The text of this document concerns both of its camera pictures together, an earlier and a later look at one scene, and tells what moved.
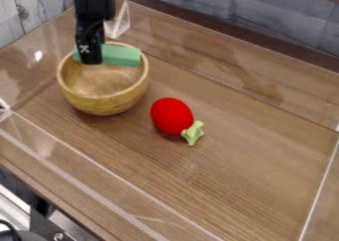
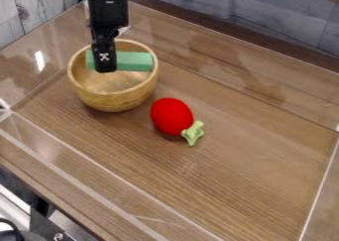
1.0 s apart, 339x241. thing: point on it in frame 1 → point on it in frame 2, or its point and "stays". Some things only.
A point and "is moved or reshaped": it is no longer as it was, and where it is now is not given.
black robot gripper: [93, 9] → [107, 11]
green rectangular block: [115, 55] is moved or reshaped
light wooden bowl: [103, 88] is moved or reshaped
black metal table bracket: [43, 224] stays
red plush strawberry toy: [172, 118] stays
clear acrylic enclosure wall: [195, 137] stays
